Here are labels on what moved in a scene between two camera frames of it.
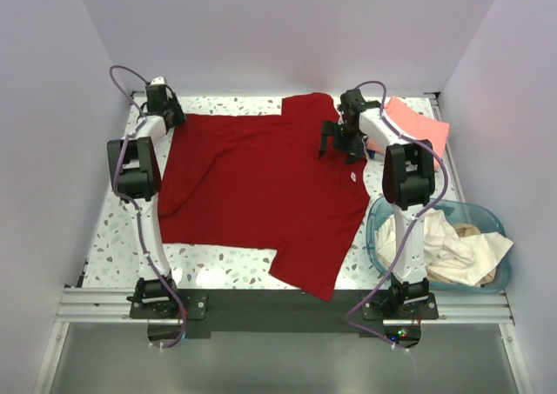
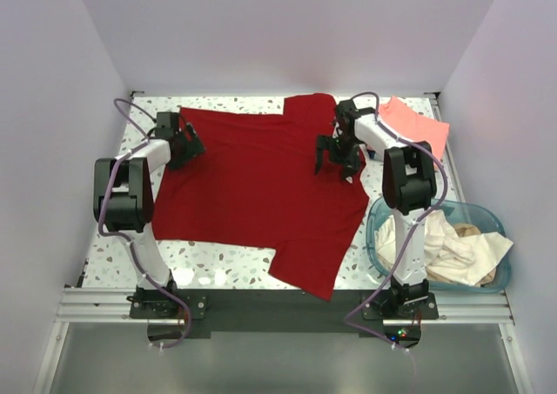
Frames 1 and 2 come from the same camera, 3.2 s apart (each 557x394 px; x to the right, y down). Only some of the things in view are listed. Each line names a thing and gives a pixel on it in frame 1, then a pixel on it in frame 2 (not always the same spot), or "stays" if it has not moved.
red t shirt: (259, 182) stays
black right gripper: (354, 151) -> (351, 164)
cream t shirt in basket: (459, 253) stays
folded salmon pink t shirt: (416, 126) stays
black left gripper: (179, 115) -> (193, 147)
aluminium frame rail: (457, 306) stays
